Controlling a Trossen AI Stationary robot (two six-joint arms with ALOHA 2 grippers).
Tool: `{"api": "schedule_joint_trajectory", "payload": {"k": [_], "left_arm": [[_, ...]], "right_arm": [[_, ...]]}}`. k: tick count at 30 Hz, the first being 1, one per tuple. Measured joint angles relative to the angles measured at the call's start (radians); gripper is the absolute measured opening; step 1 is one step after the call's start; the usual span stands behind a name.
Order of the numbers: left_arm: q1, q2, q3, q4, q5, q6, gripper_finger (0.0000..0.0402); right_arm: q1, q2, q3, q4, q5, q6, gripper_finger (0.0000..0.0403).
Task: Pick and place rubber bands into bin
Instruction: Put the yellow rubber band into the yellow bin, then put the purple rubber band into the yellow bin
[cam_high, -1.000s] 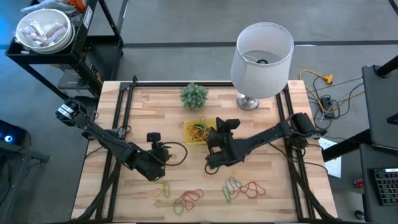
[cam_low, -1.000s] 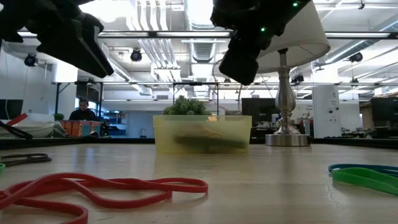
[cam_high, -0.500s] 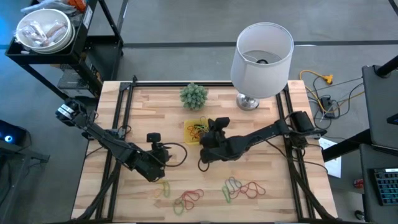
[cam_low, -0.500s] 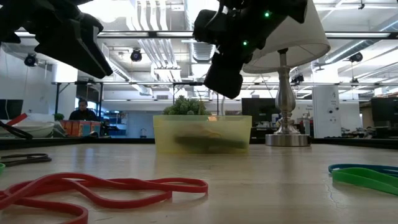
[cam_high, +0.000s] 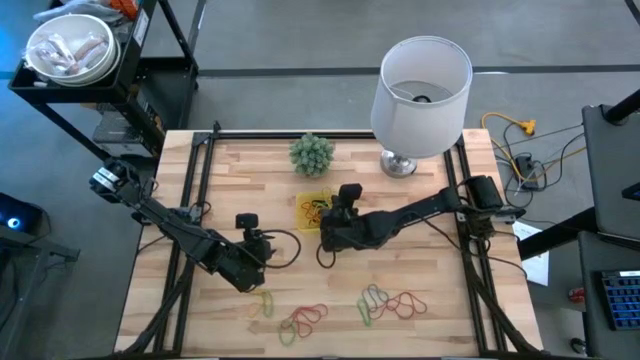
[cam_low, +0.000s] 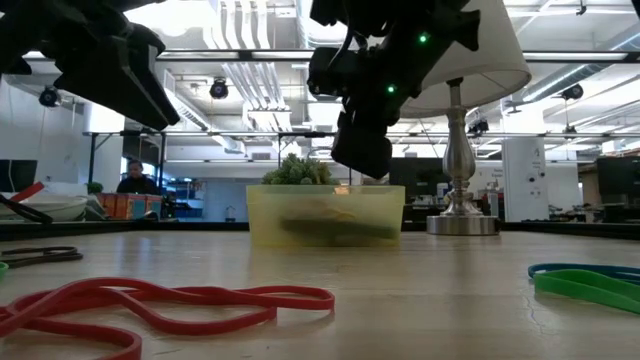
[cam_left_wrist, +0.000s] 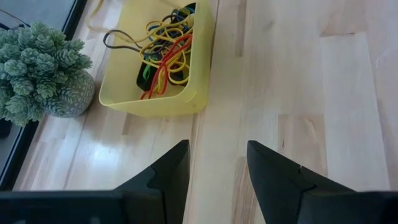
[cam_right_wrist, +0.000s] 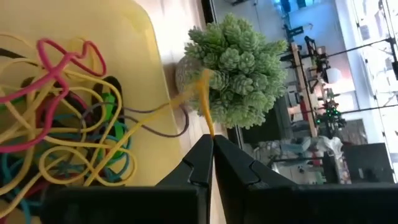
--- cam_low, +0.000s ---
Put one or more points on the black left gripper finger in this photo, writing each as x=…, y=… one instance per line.
x=145, y=70
x=115, y=90

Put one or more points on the large black rubber band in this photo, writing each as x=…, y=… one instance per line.
x=60, y=257

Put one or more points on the red rubber band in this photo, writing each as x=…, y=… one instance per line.
x=120, y=340
x=100, y=285

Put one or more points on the blue rubber band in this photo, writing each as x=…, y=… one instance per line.
x=550, y=266

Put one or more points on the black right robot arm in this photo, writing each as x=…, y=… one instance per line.
x=380, y=12

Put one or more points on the yellow translucent plastic bin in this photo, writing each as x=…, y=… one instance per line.
x=325, y=205

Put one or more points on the white shade silver table lamp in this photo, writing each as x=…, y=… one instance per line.
x=480, y=60

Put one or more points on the person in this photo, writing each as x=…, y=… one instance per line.
x=136, y=185

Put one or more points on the black monitor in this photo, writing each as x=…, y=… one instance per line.
x=420, y=180
x=17, y=175

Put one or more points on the orange box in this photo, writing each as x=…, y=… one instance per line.
x=130, y=206

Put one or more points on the green artificial succulent plant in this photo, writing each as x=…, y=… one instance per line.
x=300, y=172

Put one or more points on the white bowl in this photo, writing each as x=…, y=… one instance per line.
x=60, y=207

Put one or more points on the red strip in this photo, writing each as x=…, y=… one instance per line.
x=27, y=192

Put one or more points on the white pillar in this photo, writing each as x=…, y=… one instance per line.
x=522, y=180

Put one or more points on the black cabinet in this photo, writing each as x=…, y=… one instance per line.
x=620, y=180

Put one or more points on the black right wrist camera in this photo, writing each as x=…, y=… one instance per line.
x=330, y=72

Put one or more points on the black ceiling camera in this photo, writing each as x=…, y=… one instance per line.
x=50, y=96
x=572, y=92
x=219, y=89

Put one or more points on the black background workstation frame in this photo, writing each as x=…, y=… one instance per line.
x=162, y=165

